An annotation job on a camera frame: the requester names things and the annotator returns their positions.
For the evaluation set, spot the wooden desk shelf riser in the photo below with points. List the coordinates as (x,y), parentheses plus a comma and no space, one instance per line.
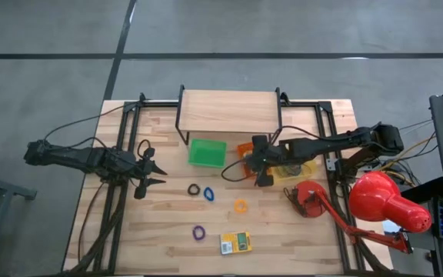
(227,111)

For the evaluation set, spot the orange plastic basket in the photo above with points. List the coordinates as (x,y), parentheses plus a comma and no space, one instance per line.
(242,148)

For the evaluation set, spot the black metal rig frame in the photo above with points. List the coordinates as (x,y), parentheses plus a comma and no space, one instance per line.
(160,104)

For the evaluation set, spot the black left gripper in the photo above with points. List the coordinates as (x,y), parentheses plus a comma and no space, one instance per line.
(140,173)

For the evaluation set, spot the red desk lamp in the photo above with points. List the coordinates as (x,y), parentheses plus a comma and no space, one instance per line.
(375,196)

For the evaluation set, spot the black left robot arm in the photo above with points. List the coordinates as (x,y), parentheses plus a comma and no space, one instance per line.
(75,157)

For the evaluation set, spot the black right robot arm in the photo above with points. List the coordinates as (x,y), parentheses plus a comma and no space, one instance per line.
(321,146)

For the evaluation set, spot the silver metal bracket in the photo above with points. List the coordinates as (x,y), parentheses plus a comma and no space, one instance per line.
(331,164)

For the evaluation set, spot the green plastic basket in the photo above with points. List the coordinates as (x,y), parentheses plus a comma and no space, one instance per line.
(207,154)

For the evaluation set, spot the large yellow crayon box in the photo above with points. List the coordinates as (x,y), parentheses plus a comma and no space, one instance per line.
(235,243)

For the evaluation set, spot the yellow plastic basket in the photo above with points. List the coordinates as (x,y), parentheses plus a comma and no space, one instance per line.
(310,169)

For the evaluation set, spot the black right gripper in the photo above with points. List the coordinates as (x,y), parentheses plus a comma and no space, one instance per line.
(264,157)

